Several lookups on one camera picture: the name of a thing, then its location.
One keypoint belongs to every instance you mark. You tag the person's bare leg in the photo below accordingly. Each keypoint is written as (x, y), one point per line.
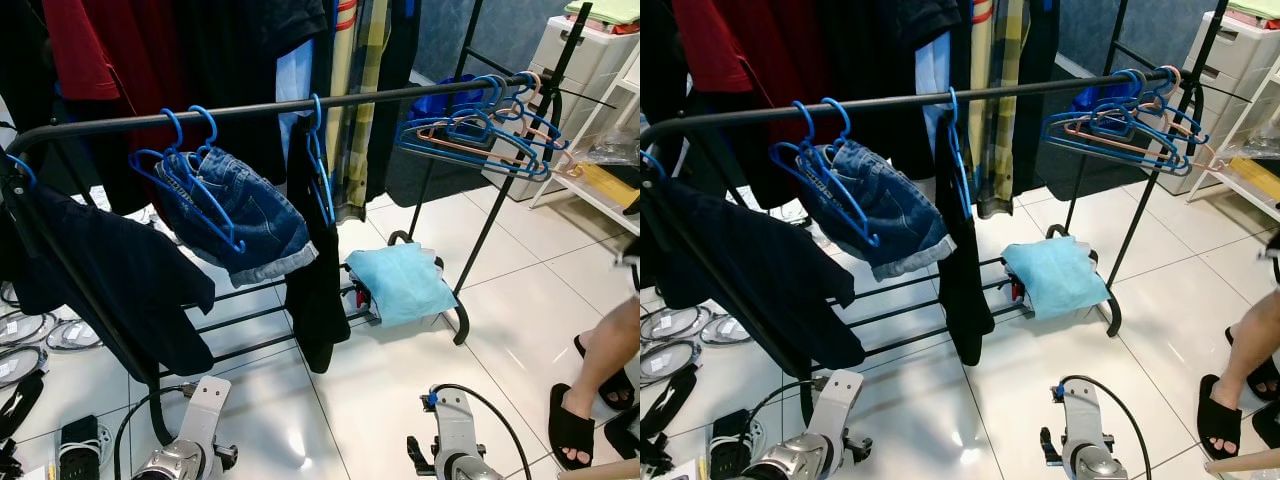
(1250, 350)
(610, 350)

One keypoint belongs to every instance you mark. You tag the black trousers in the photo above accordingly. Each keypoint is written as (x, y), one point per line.
(965, 280)
(318, 290)

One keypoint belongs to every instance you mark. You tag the cream red-striped garment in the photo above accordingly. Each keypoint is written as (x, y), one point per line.
(982, 60)
(342, 60)

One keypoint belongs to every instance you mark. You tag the yellow box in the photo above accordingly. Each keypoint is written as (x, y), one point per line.
(1255, 178)
(610, 185)

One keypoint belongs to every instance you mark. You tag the pink plastic hanger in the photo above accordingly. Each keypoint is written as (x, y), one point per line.
(1205, 155)
(560, 160)

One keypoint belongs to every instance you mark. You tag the light blue towel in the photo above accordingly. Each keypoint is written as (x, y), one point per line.
(1055, 278)
(400, 285)

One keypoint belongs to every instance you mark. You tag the navy blue t-shirt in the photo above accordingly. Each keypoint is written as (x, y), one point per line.
(120, 280)
(760, 280)

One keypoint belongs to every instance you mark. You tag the white plastic drawer cabinet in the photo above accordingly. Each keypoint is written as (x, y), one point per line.
(1230, 60)
(580, 60)

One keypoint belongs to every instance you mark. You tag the wooden stick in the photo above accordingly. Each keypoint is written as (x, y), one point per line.
(600, 469)
(1245, 462)

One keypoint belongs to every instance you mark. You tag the green folded cloth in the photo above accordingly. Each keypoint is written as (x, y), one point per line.
(1255, 8)
(605, 10)

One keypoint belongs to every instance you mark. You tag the black hanging garment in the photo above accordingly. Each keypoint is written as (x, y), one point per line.
(880, 45)
(240, 50)

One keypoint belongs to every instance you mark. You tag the blue bag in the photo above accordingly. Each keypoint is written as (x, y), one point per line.
(440, 98)
(1100, 97)

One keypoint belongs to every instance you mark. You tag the blue denim shorts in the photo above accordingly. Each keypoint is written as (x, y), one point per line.
(890, 205)
(250, 220)

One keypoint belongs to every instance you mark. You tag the white shelf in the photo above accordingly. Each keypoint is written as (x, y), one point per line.
(600, 207)
(1245, 195)

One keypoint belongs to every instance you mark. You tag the black metal clothes rack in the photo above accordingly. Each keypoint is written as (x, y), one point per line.
(900, 103)
(250, 109)

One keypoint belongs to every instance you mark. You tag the light blue shirt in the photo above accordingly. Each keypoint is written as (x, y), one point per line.
(295, 80)
(933, 75)

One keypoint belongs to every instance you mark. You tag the clear plastic packet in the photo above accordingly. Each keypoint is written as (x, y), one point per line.
(725, 330)
(25, 327)
(670, 322)
(75, 335)
(20, 365)
(665, 358)

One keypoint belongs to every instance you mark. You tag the black slipper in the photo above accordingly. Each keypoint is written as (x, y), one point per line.
(1262, 385)
(570, 435)
(612, 392)
(1218, 425)

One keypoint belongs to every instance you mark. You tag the yellow plaid garment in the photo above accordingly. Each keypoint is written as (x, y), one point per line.
(370, 120)
(1008, 130)

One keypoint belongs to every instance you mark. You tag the red hanging garment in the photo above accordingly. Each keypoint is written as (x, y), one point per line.
(90, 50)
(720, 40)

